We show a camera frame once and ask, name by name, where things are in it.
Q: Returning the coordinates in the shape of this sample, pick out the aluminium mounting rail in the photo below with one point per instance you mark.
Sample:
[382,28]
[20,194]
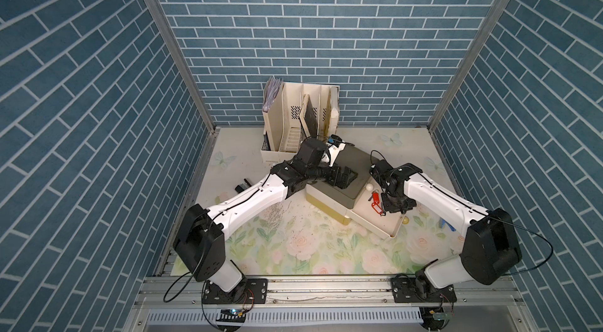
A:
[329,303]

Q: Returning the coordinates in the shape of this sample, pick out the green circuit board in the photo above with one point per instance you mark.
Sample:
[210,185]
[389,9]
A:
[435,319]
[231,315]

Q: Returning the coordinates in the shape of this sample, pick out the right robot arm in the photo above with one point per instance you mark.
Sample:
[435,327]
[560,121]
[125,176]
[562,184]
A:
[490,247]

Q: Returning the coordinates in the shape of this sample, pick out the right green circuit board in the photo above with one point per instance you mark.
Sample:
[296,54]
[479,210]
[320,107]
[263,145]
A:
[435,319]

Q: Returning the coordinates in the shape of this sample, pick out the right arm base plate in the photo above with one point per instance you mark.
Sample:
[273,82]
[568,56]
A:
[407,289]

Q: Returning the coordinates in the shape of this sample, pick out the red key ring keys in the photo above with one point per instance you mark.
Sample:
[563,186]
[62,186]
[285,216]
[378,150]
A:
[375,202]

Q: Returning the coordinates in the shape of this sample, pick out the purple paper folder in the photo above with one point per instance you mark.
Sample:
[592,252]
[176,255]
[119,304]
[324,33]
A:
[272,88]

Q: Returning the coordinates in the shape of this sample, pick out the white drawer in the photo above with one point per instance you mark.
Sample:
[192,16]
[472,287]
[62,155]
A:
[385,227]

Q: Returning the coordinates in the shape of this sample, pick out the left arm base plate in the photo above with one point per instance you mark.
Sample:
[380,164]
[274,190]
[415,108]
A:
[248,291]

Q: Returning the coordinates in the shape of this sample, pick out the white file organizer rack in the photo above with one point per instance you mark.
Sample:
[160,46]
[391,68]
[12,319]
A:
[299,112]

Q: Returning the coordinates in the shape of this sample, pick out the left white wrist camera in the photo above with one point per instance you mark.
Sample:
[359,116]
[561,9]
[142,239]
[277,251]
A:
[335,145]

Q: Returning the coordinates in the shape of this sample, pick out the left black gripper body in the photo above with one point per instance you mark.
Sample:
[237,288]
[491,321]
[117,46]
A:
[329,174]

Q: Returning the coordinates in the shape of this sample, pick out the left green circuit board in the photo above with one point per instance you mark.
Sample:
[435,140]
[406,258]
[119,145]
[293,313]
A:
[231,315]

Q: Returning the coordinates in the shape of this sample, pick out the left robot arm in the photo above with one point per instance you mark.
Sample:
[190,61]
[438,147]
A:
[200,238]

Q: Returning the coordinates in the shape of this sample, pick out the olive drawer cabinet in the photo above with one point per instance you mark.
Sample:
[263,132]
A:
[344,195]

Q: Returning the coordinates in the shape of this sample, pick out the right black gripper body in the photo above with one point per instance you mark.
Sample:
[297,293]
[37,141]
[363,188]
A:
[393,203]

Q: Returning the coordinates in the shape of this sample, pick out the floral table mat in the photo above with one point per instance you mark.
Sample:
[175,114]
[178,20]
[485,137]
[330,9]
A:
[296,238]

